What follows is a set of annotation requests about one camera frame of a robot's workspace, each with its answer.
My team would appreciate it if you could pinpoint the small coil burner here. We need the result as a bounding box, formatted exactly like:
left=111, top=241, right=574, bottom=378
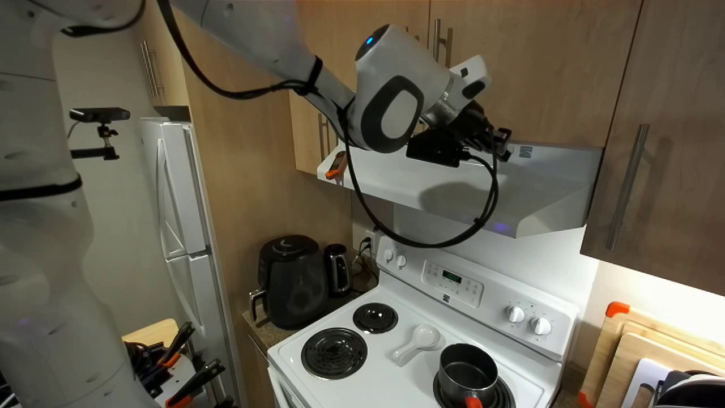
left=351, top=302, right=401, bottom=336

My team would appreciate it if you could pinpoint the white wall outlet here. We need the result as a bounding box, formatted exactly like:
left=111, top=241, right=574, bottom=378
left=351, top=225, right=381, bottom=262

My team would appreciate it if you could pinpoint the tall wooden side panel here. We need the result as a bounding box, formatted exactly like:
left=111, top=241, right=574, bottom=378
left=161, top=14, right=357, bottom=408

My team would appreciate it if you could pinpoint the white plastic board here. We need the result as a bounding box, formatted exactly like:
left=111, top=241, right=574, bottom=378
left=620, top=356, right=670, bottom=408

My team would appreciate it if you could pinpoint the wooden cutting board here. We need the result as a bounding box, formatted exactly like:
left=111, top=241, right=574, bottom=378
left=587, top=313, right=725, bottom=408
left=614, top=328, right=725, bottom=408

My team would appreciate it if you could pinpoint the large coil burner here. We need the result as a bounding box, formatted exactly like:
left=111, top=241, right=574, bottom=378
left=298, top=327, right=372, bottom=380

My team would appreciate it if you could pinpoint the white range hood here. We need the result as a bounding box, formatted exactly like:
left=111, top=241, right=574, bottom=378
left=314, top=139, right=606, bottom=241

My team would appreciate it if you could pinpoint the orange black bar clamp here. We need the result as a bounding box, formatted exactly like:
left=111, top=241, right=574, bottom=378
left=144, top=319, right=199, bottom=378
left=323, top=150, right=351, bottom=184
left=163, top=360, right=229, bottom=408

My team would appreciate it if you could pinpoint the double door wooden wall cabinet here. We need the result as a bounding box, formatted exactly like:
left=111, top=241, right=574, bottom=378
left=291, top=0, right=643, bottom=150

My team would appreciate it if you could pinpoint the shallow wooden cabinet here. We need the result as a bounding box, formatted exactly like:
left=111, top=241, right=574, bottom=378
left=137, top=17, right=190, bottom=109

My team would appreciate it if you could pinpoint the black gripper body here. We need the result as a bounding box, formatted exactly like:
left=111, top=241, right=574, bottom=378
left=451, top=100, right=503, bottom=159

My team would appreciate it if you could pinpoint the black pot red handle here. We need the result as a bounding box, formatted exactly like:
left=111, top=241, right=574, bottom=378
left=434, top=341, right=503, bottom=408

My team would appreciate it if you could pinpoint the white electric stove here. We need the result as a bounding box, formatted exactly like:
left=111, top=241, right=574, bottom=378
left=264, top=230, right=585, bottom=408

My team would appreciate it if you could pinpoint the black frying pan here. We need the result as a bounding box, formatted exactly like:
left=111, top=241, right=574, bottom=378
left=653, top=370, right=725, bottom=408

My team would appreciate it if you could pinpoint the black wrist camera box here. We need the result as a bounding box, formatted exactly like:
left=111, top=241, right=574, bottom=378
left=404, top=124, right=471, bottom=168

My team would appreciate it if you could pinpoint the wooden upper cabinet door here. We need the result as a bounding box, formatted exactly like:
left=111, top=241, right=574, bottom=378
left=288, top=69, right=343, bottom=179

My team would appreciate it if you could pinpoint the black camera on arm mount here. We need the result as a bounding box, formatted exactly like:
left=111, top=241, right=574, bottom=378
left=66, top=105, right=134, bottom=162

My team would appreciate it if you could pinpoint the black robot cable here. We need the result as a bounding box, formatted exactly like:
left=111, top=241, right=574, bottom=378
left=154, top=0, right=503, bottom=250

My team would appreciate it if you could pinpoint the white spoon rest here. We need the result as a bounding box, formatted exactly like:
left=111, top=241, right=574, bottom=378
left=387, top=323, right=444, bottom=370

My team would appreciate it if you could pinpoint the white refrigerator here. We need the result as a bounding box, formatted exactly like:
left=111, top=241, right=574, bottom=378
left=137, top=110, right=244, bottom=408

